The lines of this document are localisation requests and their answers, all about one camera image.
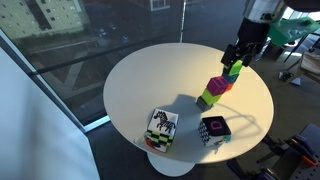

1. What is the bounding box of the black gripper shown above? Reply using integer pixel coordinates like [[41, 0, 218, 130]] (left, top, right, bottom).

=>
[[220, 17, 272, 68]]

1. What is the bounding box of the pink block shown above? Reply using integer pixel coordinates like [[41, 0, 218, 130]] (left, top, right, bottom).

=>
[[206, 75, 230, 97]]

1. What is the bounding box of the bright green block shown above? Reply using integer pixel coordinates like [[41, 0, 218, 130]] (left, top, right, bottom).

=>
[[222, 59, 244, 76]]

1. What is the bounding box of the blue block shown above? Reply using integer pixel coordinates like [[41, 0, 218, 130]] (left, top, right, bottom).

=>
[[221, 71, 240, 84]]

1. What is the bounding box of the lime yellow-green block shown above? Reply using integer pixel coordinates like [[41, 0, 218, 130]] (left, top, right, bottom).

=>
[[200, 88, 223, 107]]

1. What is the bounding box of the grey block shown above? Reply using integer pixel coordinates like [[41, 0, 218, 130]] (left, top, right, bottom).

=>
[[195, 96, 214, 113]]

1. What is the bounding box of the small round side table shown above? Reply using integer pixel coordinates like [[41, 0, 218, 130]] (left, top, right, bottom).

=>
[[263, 41, 292, 62]]

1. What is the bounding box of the black metal stand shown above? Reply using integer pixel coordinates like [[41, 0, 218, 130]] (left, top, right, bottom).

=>
[[283, 31, 320, 64]]

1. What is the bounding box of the letter D soft cube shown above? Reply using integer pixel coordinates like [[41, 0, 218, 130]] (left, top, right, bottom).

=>
[[198, 115, 232, 148]]

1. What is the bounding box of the zebra print soft cube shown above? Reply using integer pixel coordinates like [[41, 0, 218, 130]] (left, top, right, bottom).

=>
[[146, 108, 180, 146]]

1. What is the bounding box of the orange and blue clamp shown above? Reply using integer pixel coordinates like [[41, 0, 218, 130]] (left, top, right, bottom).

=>
[[288, 134, 319, 168]]

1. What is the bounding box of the colourful soft cube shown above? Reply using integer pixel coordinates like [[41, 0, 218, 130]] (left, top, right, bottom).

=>
[[144, 131, 169, 154]]

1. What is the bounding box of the black perforated board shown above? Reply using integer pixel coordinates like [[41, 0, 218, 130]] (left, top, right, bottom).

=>
[[286, 123, 320, 180]]

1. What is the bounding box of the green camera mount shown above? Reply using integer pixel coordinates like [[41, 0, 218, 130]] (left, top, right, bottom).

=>
[[267, 16, 320, 47]]

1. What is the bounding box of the white table pedestal base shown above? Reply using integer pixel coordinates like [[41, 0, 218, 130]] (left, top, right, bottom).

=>
[[147, 151, 196, 178]]

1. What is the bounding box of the dark window frame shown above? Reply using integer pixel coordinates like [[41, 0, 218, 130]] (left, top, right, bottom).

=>
[[0, 29, 88, 133]]

